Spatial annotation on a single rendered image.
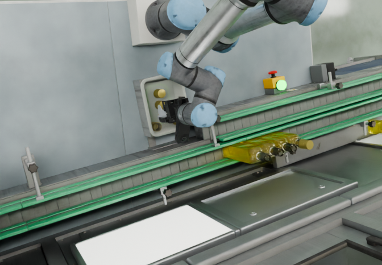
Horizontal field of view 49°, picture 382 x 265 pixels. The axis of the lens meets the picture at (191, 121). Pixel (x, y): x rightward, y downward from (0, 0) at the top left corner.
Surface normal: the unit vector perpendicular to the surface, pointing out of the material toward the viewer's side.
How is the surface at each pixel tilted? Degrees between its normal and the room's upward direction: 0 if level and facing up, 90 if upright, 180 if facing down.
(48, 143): 0
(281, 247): 0
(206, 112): 0
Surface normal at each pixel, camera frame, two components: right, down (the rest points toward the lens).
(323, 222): -0.18, -0.97
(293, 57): 0.44, 0.06
